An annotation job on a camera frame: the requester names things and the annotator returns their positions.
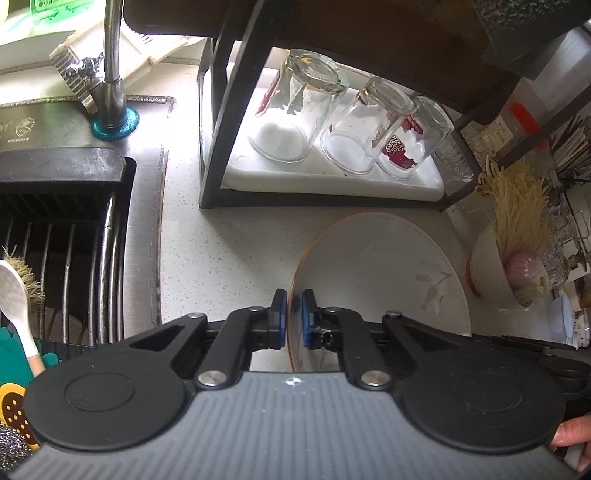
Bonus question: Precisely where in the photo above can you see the white floral deep plate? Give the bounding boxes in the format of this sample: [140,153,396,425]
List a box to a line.
[287,212,472,372]

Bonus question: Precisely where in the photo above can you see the steel kitchen faucet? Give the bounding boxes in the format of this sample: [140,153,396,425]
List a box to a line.
[50,0,128,139]

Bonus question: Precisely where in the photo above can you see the person's right hand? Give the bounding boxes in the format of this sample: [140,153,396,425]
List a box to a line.
[550,415,591,472]

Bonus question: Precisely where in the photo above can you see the bowl with onion and noodles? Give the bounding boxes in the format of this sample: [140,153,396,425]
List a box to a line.
[466,225,551,310]

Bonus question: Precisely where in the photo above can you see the purple onion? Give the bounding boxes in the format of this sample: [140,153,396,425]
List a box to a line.
[504,251,550,293]

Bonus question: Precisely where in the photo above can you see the white drip tray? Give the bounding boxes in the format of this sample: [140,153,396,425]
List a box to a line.
[221,48,445,202]

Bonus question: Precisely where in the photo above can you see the dry noodle bundle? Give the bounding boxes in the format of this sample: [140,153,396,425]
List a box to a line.
[477,156,551,263]

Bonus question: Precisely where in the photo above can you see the drinking glass middle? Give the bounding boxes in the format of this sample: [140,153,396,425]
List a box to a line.
[321,76,416,175]

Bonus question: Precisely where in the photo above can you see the drinking glass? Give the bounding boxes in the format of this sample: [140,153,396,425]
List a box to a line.
[377,95,455,180]
[321,76,416,175]
[249,49,349,163]

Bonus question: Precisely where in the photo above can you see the drinking glass right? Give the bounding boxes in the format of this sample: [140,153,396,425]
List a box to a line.
[377,95,455,180]

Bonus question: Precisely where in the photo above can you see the sink dish rack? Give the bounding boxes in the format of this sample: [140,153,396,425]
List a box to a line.
[1,147,136,350]

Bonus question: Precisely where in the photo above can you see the white plastic spoon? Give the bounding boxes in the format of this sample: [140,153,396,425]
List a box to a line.
[0,260,45,378]

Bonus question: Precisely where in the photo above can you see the steel wool scrubber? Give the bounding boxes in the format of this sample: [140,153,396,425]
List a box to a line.
[0,424,32,472]

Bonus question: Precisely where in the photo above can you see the red lid plastic jar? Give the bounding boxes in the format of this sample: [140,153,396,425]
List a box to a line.
[461,100,540,168]

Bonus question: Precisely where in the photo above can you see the drinking glass left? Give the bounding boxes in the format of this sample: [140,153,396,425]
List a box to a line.
[249,49,349,163]

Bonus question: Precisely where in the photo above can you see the green chopstick holder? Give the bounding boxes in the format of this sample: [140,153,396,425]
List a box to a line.
[551,115,590,183]

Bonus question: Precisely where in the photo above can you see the black knife rack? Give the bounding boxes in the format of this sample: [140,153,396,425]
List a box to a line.
[197,0,591,212]

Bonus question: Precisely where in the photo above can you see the wire rack with glass cups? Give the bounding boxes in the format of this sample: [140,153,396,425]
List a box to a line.
[542,188,590,289]

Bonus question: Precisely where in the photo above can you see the teal faucet base ring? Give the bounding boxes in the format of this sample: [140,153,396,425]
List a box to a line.
[90,106,140,142]

